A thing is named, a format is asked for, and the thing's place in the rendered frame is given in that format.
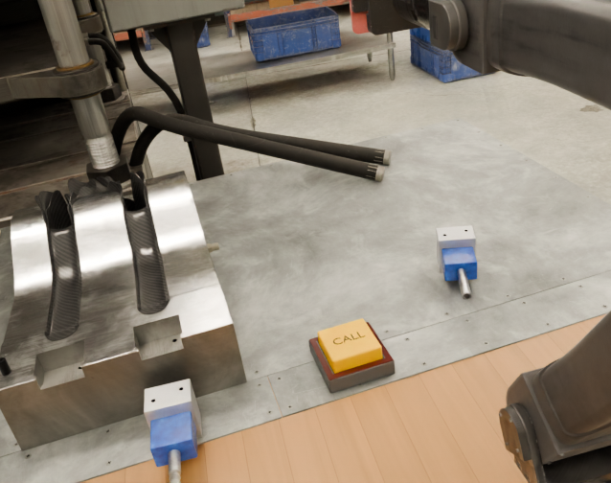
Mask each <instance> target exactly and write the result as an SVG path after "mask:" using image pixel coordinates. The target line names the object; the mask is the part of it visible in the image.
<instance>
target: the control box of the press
mask: <svg viewBox="0 0 611 483"><path fill-rule="evenodd" d="M98 2H99V5H100V9H101V12H104V13H105V17H106V20H107V24H108V27H109V31H110V33H112V34H113V33H117V32H122V31H127V33H128V37H129V42H130V47H131V51H132V54H133V56H134V58H135V60H136V62H137V64H138V66H139V67H140V68H141V69H142V71H143V72H144V73H145V74H146V75H147V76H148V77H149V78H150V79H151V80H153V81H154V82H155V83H156V84H157V85H159V87H160V88H161V89H162V90H163V91H164V92H165V93H166V94H167V95H168V97H169V98H170V100H171V101H172V103H173V105H174V107H175V109H176V111H177V113H178V114H185V115H189V116H193V117H195V118H198V119H201V120H205V121H209V122H212V123H213V122H214V121H213V116H212V112H211V108H210V103H209V99H208V94H207V90H206V85H205V81H204V77H203V72H202V67H201V63H200V58H199V54H198V50H197V43H198V41H199V38H200V37H201V34H202V32H203V29H204V26H205V24H206V21H209V20H211V18H212V17H215V13H219V12H227V11H232V10H238V9H243V8H245V4H244V0H98ZM138 28H143V30H144V31H146V30H148V31H149V32H151V33H152V34H153V35H154V36H155V37H156V38H157V39H158V40H159V41H160V42H161V43H162V44H163V45H164V46H165V47H167V48H168V49H169V50H170V54H171V58H172V62H173V66H174V71H175V75H176V78H177V82H178V87H179V91H180V95H181V99H182V103H183V106H182V104H181V103H180V101H179V99H178V97H177V96H176V94H175V93H174V92H173V90H172V89H171V87H170V86H169V85H168V84H167V83H166V82H165V81H164V80H163V79H162V78H161V77H159V76H158V75H157V74H156V73H155V72H154V71H153V70H152V69H150V68H149V66H148V65H147V64H146V62H145V60H144V58H143V57H142V54H141V52H140V48H139V45H138V39H137V35H136V31H135V30H136V29H138ZM183 107H184V108H183ZM182 136H183V135H182ZM183 140H184V142H187V143H188V147H189V150H190V154H191V158H192V164H193V169H194V173H195V177H196V181H199V180H203V179H207V178H211V177H215V176H219V175H223V174H224V170H223V165H222V161H221V156H220V151H219V147H218V144H215V143H211V142H206V141H202V140H198V139H194V138H191V137H187V136H183Z"/></svg>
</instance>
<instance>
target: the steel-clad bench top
mask: <svg viewBox="0 0 611 483"><path fill-rule="evenodd" d="M350 145H354V146H360V147H367V148H374V149H381V150H390V151H391V152H392V154H391V161H390V165H389V166H387V165H380V164H375V165H378V166H382V167H384V168H385V171H384V175H383V179H382V181H381V182H378V181H374V180H370V179H366V178H362V177H357V176H353V175H349V174H345V173H340V172H334V171H330V170H325V169H321V168H317V167H312V166H309V165H305V164H301V163H296V162H292V161H288V160H283V161H279V162H275V163H270V164H266V165H262V166H258V167H255V168H251V169H247V170H242V171H238V172H231V173H227V174H223V175H219V176H215V177H211V178H207V179H203V180H199V181H195V182H191V183H189V185H190V189H191V192H192V198H193V201H194V205H195V208H196V212H197V214H198V218H199V221H200V224H201V228H202V231H203V235H204V238H205V241H206V244H208V243H210V244H212V243H215V242H218V245H219V250H216V251H213V252H212V253H210V256H211V259H212V262H213V265H214V267H215V272H216V275H217V278H218V281H219V283H220V285H221V288H222V291H223V294H224V297H225V300H226V303H227V306H228V309H229V312H230V314H231V317H232V320H233V323H234V327H235V332H236V336H237V340H238V346H239V351H240V355H241V359H242V363H243V367H244V371H245V376H246V379H247V382H245V383H243V384H240V385H236V386H233V387H230V388H226V389H223V390H220V391H217V392H214V393H211V394H208V395H205V396H201V397H198V398H196V401H197V404H198V408H199V411H200V416H201V428H202V437H198V438H197V445H201V444H204V443H207V442H210V441H213V440H215V439H218V438H222V437H225V436H228V435H231V434H234V433H237V432H240V431H242V430H245V429H249V428H252V427H255V426H260V425H263V424H266V423H269V422H273V421H276V420H279V419H281V418H284V417H287V416H290V415H293V414H297V413H300V412H303V411H306V410H309V409H311V408H314V407H317V406H320V405H324V404H327V403H332V402H335V401H338V400H341V399H344V398H347V397H350V396H353V395H356V394H359V393H362V392H365V391H368V390H372V389H375V388H377V387H380V386H383V385H386V384H389V383H392V382H395V381H399V380H404V379H407V378H410V377H412V376H415V375H418V374H422V373H425V372H428V371H431V370H434V369H437V368H440V367H442V366H446V365H449V364H452V363H455V362H458V361H461V360H464V359H467V358H470V357H475V356H478V355H481V354H484V353H487V352H490V351H493V350H497V349H500V348H503V347H506V346H509V345H511V344H514V343H517V342H521V341H524V340H527V339H530V338H533V337H536V336H539V335H542V334H547V333H550V332H553V331H556V330H559V329H562V328H565V327H568V326H572V325H575V324H577V323H580V322H583V321H586V320H589V319H592V318H595V317H599V316H602V315H605V314H607V313H608V312H610V311H611V205H610V204H609V203H607V202H605V201H603V200H602V199H600V198H598V197H597V196H595V195H592V194H591V193H589V192H587V191H585V190H584V189H582V188H580V187H579V186H578V185H576V184H574V183H573V182H571V181H569V180H567V179H566V178H564V177H562V176H560V175H559V174H557V173H555V172H553V171H551V170H549V169H548V168H546V167H544V166H542V165H541V164H539V163H537V162H535V161H534V160H532V159H530V158H529V157H528V156H526V155H524V154H523V153H521V152H519V151H517V150H516V149H513V148H511V147H510V146H508V145H506V144H504V143H503V142H501V141H499V140H498V139H496V138H494V137H492V136H491V135H489V134H487V133H485V132H484V131H482V130H480V129H478V128H477V127H475V126H474V125H472V124H470V123H468V122H467V121H465V120H463V119H461V118H458V119H453V120H449V121H445V122H441V123H437V124H433V125H429V126H422V127H418V128H414V129H410V130H406V131H401V132H398V133H394V134H390V135H386V136H382V137H378V138H373V139H370V140H366V141H362V142H358V143H354V144H350ZM469 225H472V228H473V231H474V235H475V238H476V259H477V263H478V269H477V279H473V280H468V283H469V287H470V291H471V295H472V296H471V298H470V299H468V300H464V299H463V297H462V294H461V289H460V285H459V280H458V281H445V280H444V275H443V273H440V272H439V266H438V261H437V234H436V228H443V227H456V226H469ZM0 231H1V232H0V350H1V345H2V343H3V342H4V338H5V333H6V329H7V327H8V323H9V319H10V315H11V308H12V304H13V299H14V276H13V264H12V253H11V227H10V226H9V227H4V228H0ZM361 318H363V319H364V320H365V322H369V323H370V324H371V326H372V327H373V329H374V331H375V332H376V334H377V335H378V337H379V339H380V340H381V342H382V343H383V345H384V346H385V348H386V349H387V351H388V352H389V354H390V355H391V357H392V358H393V360H394V361H395V371H396V372H395V373H394V374H391V375H389V376H386V377H382V378H379V379H374V380H371V381H368V382H365V383H361V384H358V385H355V386H353V387H350V388H347V389H344V390H340V391H337V392H334V393H330V392H329V390H328V387H327V385H326V382H325V380H324V378H323V376H322V374H321V372H320V370H319V368H318V366H317V364H316V362H315V360H314V358H313V356H312V354H311V352H310V348H309V342H308V341H309V339H311V338H314V337H318V334H317V333H318V332H320V331H322V330H325V329H329V328H332V327H335V326H339V325H342V324H345V323H349V322H351V321H355V320H358V319H361ZM268 379H269V380H268ZM269 381H270V383H269ZM270 384H271V385H270ZM271 386H272V388H271ZM272 389H273V391H272ZM273 392H274V393H273ZM274 394H275V396H274ZM275 397H276V399H275ZM276 400H277V401H276ZM278 405H279V406H278ZM279 408H280V409H279ZM280 410H281V411H280ZM281 412H282V414H281ZM282 415H283V416H282ZM150 460H153V457H152V454H151V451H150V429H149V426H148V423H147V419H146V416H145V414H142V415H139V416H136V417H132V418H129V419H126V420H123V421H119V422H117V423H114V424H111V425H105V426H102V427H99V428H95V429H92V430H89V431H85V432H82V433H80V434H77V435H73V436H70V437H67V438H64V439H60V440H57V441H54V442H52V443H48V444H45V445H42V446H38V447H35V448H30V449H26V450H23V451H22V450H21V448H20V446H19V445H18V443H17V441H16V439H15V437H14V435H13V433H12V431H11V429H10V427H9V425H8V423H7V421H6V419H5V417H4V415H3V413H2V411H1V409H0V483H81V482H84V481H87V480H90V479H93V478H96V477H100V476H103V475H106V474H109V473H112V472H116V471H119V470H123V469H126V468H129V467H132V466H135V465H138V464H141V463H144V462H147V461H150Z"/></svg>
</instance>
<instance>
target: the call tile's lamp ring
mask: <svg viewBox="0 0 611 483"><path fill-rule="evenodd" d="M366 323H367V325H368V326H369V328H370V329H371V331H372V333H373V335H374V336H375V338H376V339H377V341H378V342H379V344H380V345H381V347H382V354H383V355H384V356H385V357H386V358H382V359H380V360H377V361H374V362H371V363H367V364H364V365H361V366H358V367H355V368H351V369H349V370H346V371H343V372H340V373H336V374H332V372H331V370H330V368H329V366H328V363H327V361H326V359H325V357H324V356H323V354H322V352H321V350H320V348H319V346H318V344H317V342H316V341H319V340H318V337H314V338H311V339H309V341H310V343H311V345H312V347H313V349H314V351H315V353H316V355H317V357H318V358H319V360H320V362H321V364H322V366H323V368H324V370H325V372H326V374H327V376H328V379H329V380H334V379H338V378H341V377H344V376H346V375H349V374H353V373H356V372H359V371H362V370H365V369H368V368H372V367H374V366H377V365H380V364H383V363H387V362H390V361H393V358H392V357H391V355H390V354H389V352H388V351H387V349H386V348H385V346H384V345H383V343H382V342H381V340H380V339H379V337H378V336H377V334H376V333H375V331H374V330H373V328H372V326H371V325H370V323H369V322H366Z"/></svg>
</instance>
